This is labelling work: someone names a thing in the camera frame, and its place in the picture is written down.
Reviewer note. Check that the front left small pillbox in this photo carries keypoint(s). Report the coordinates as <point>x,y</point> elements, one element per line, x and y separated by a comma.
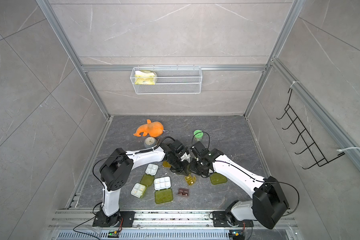
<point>138,190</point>

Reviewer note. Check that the black wall hook rack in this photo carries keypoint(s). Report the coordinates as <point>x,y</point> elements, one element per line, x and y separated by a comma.
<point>304,136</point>

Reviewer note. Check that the white wire wall basket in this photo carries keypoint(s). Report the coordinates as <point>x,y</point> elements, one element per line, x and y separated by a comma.
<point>171,80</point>

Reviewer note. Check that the amber lid small pillbox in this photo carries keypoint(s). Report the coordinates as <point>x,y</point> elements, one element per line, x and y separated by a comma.
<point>166,164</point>

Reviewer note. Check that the small yellow clear pillbox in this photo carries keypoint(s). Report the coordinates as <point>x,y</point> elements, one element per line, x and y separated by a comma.
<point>190,180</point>

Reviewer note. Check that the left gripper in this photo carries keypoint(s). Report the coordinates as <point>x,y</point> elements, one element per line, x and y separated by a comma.
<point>182,170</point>

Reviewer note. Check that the green lidded jar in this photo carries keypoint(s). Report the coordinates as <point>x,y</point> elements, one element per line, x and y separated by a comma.
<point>198,135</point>

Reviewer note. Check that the dark red small pillbox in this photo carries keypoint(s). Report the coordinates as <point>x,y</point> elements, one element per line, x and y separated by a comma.
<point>183,192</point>

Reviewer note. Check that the metal base rail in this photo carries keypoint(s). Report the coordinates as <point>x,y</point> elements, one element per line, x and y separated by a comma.
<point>163,225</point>

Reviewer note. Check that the orange whale toy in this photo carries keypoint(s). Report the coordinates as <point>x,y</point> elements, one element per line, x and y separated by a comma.
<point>153,129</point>

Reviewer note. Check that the left green four-cell pillbox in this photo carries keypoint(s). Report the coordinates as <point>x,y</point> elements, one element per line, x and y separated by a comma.
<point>149,175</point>

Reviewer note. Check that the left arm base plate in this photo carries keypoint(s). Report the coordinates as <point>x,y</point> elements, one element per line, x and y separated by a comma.
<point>126,218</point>

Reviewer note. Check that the green six-cell pillbox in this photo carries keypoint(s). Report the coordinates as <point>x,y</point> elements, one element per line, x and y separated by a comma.
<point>217,179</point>
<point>163,191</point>

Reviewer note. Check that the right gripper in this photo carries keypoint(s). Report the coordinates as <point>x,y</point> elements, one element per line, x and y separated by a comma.
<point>192,168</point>

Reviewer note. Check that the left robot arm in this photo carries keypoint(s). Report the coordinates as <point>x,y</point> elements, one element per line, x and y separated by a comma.
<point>116,169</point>

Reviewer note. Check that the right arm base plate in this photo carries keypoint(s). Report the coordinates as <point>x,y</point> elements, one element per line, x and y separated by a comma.
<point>223,219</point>

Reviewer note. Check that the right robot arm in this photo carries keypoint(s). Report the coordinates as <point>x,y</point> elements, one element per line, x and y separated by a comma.
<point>268,202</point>

